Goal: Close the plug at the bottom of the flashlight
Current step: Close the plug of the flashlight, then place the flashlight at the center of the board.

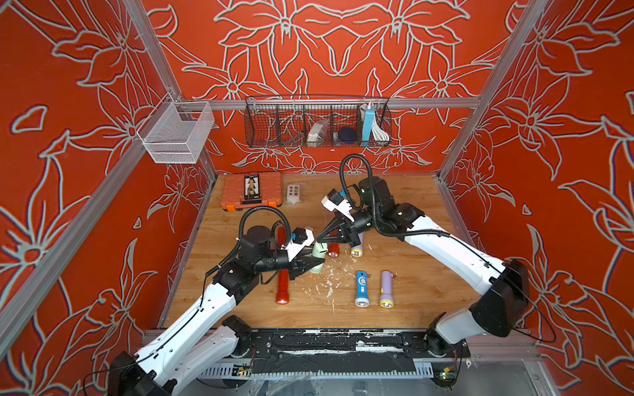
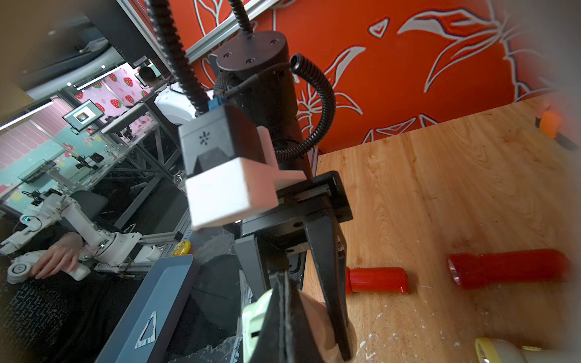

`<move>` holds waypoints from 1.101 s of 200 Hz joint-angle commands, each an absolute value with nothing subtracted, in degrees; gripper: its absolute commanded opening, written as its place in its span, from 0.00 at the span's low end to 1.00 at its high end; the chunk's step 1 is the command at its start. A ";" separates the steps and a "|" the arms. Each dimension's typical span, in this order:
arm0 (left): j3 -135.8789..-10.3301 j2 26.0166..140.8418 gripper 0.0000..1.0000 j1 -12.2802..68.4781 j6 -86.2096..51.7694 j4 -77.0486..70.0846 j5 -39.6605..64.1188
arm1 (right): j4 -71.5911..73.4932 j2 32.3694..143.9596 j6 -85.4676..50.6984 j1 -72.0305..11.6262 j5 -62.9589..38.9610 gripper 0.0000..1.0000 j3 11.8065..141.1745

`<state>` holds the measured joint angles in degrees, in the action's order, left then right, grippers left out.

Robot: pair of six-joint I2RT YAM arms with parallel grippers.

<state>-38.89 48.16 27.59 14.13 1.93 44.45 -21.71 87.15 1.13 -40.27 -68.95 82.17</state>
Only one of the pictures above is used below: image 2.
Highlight background monitor screen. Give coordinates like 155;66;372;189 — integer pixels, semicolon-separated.
62;100;104;132

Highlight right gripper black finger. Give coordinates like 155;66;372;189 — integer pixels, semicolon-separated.
250;272;323;363

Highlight cream flashlight back row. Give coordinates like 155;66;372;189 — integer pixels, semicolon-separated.
474;337;574;363

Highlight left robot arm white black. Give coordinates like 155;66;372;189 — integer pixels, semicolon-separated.
146;1;356;362

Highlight red flashlight back row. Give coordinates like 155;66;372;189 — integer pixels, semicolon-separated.
447;249;573;290

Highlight grey blue tray edge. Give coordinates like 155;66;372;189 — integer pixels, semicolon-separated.
96;254;200;362

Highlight red flashlight row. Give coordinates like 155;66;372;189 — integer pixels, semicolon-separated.
447;249;573;290
346;267;409;294

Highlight operator hand in background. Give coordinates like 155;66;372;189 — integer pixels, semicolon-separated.
31;232;83;279

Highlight red flashlight front row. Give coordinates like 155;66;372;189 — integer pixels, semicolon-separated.
346;267;409;294

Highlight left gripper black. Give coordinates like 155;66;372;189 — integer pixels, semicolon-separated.
234;171;353;361

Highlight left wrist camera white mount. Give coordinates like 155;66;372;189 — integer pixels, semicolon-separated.
179;104;307;231

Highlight orange tool case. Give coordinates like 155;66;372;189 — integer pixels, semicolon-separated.
535;101;580;151

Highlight green flashlight front row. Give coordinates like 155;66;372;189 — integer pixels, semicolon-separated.
242;289;344;362

